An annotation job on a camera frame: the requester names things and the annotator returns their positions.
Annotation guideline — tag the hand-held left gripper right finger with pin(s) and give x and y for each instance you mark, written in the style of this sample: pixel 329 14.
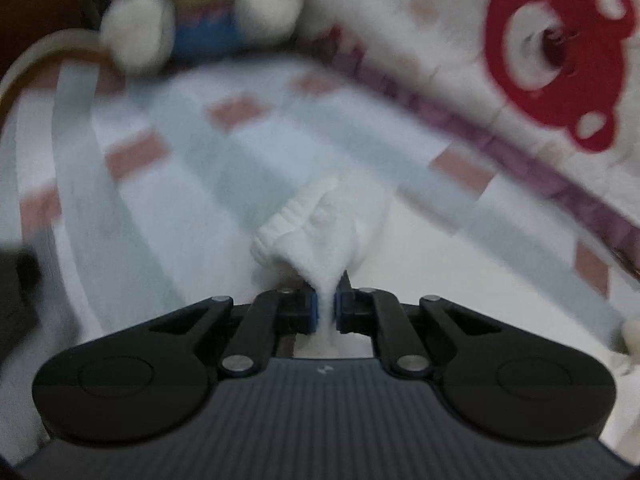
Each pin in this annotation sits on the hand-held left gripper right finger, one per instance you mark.
pixel 340 312

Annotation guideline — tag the cream fleece garment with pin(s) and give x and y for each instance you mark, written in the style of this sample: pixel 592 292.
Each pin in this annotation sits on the cream fleece garment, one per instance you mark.
pixel 325 235

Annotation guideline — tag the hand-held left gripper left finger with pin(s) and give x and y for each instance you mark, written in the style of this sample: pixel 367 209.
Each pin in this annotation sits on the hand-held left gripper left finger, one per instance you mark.
pixel 312 312

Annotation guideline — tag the grey bunny plush toy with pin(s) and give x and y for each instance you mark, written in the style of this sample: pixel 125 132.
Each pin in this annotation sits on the grey bunny plush toy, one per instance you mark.
pixel 205 35

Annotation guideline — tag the checked dog print rug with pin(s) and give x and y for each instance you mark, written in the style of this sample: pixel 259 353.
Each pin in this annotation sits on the checked dog print rug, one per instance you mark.
pixel 165 210

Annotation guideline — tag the red bear print quilt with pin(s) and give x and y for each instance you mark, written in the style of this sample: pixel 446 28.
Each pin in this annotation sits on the red bear print quilt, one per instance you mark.
pixel 440 60

